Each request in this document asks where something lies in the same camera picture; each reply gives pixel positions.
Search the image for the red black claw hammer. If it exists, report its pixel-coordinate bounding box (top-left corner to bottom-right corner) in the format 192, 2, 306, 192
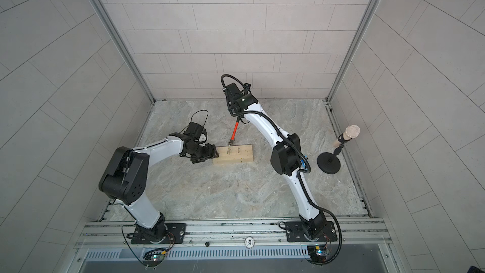
227, 117, 241, 155

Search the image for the pale wooden block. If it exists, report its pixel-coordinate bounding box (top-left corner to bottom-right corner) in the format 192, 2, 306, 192
212, 145, 253, 165

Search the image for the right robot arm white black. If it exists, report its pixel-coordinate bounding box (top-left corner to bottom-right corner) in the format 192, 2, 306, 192
223, 83, 327, 240

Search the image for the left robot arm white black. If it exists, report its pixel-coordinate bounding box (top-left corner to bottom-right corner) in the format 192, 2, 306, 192
99, 133, 219, 242

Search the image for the left green circuit board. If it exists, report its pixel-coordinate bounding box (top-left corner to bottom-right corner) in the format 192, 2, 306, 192
143, 248, 167, 262

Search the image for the green circuit board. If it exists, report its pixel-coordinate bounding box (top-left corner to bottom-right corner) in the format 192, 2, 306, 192
307, 245, 328, 264
143, 248, 167, 262

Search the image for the black stand with wooden peg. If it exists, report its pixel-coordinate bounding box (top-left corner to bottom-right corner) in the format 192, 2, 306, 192
317, 125, 361, 174

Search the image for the right green circuit board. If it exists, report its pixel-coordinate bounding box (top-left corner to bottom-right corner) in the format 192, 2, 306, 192
307, 245, 328, 264

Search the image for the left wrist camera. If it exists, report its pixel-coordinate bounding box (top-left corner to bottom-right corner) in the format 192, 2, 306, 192
184, 121, 207, 144

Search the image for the left wrist thin black cable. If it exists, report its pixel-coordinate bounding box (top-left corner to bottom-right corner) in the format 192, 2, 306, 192
187, 109, 209, 128

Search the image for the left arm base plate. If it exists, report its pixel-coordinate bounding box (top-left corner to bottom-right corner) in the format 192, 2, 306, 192
126, 223, 186, 245

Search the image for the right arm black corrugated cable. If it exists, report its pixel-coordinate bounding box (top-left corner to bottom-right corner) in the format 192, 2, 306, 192
220, 74, 342, 265

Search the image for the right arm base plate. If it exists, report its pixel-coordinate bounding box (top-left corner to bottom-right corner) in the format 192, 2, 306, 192
279, 221, 338, 243

